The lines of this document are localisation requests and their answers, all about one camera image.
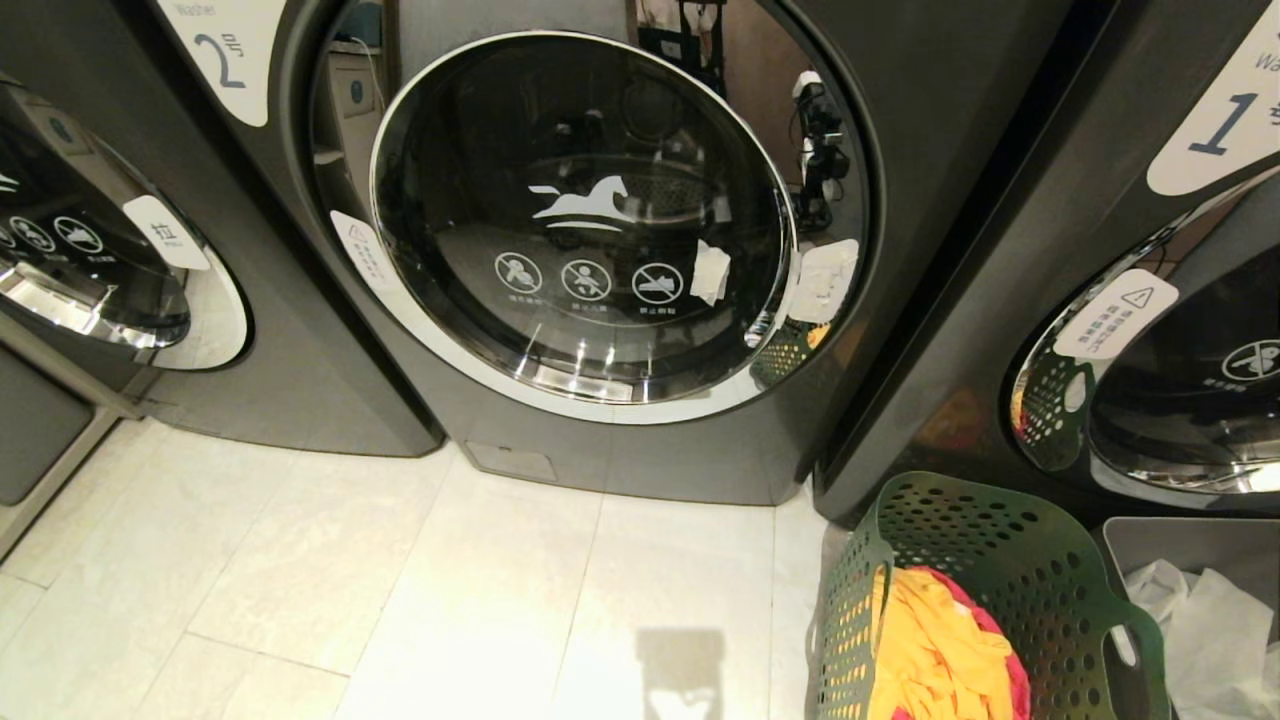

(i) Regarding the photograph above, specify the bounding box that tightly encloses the round glass washer door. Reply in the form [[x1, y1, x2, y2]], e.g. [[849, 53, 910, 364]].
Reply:
[[1008, 166, 1280, 495], [308, 0, 887, 425], [0, 78, 251, 372]]

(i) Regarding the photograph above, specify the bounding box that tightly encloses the green perforated laundry basket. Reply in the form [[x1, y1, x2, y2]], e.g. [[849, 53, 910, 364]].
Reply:
[[806, 471, 1172, 720]]

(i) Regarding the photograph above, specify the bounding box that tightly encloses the dark grey washing machine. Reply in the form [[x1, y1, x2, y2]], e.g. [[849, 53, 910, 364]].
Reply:
[[0, 0, 447, 459], [148, 0, 1076, 507], [812, 0, 1280, 529]]

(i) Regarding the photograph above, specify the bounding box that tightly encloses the yellow garment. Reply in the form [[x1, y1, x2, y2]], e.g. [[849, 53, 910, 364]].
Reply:
[[867, 566, 1015, 720]]

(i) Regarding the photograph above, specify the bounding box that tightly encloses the red garment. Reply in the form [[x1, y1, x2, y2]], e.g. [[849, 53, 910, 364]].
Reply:
[[888, 567, 1032, 720]]

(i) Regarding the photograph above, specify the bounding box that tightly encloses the grey plastic bin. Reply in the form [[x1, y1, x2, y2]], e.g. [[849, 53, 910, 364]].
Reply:
[[1100, 516, 1280, 720]]

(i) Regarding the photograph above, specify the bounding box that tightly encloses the white plastic bag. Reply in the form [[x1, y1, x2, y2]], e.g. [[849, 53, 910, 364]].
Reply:
[[1124, 559, 1280, 720]]

